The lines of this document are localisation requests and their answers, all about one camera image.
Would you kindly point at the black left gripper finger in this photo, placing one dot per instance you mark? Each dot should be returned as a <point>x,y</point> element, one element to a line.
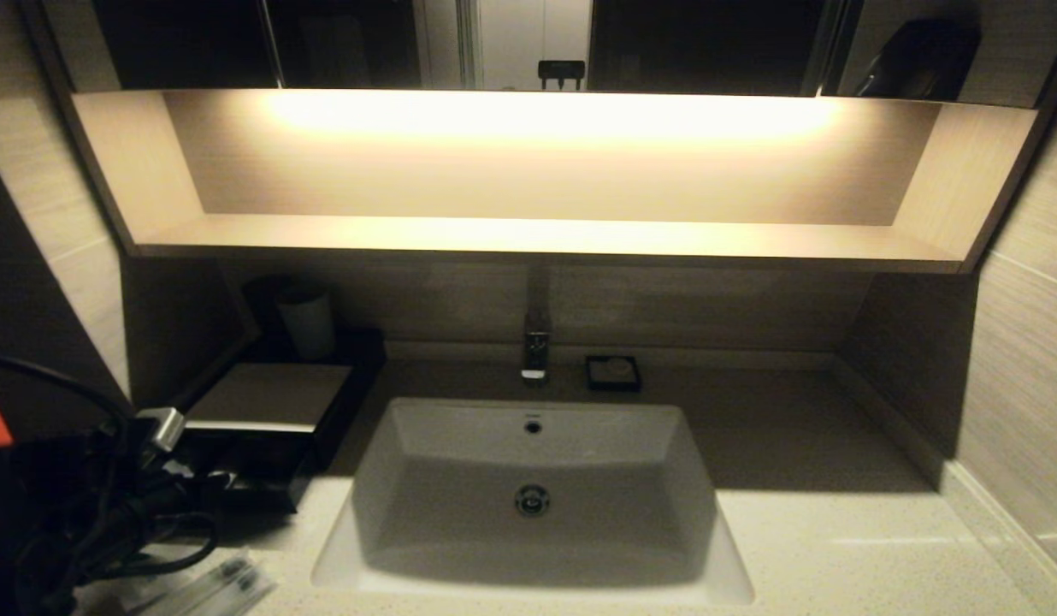
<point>195,498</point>
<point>195,473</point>

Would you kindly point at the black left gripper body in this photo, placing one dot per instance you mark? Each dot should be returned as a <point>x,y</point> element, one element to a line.
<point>92,496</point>

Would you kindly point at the grey plastic cup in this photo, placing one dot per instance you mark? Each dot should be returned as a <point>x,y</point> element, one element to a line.
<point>308,323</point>

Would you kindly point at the grey metal plate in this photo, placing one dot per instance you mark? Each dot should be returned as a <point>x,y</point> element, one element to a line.
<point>268,395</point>

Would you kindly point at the black storage box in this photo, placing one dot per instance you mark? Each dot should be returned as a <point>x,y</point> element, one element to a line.
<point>357,376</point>

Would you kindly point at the black cup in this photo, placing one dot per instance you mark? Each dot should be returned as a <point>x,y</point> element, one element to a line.
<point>262,299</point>

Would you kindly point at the white ceramic sink basin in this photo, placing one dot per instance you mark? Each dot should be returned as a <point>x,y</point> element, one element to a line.
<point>460,479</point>

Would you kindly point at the chrome sink drain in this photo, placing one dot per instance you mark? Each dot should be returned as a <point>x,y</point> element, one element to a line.
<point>533,500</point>

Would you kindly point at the chrome faucet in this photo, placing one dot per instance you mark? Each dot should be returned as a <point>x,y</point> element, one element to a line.
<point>537,346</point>

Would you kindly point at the black soap dish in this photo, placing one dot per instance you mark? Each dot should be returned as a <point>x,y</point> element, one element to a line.
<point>593,385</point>

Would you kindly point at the lit wooden shelf niche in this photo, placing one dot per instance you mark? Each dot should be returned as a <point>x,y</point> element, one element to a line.
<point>537,239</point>

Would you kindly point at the round white soap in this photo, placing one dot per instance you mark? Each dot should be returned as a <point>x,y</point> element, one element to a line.
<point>617,368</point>

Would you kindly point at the small black device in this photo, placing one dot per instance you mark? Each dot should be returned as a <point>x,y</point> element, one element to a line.
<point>561,73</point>

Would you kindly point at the mirror cabinet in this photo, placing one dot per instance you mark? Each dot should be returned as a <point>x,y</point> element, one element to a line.
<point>708,43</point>

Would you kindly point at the black wall hair dryer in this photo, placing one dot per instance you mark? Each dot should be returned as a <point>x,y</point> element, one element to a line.
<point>922,60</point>

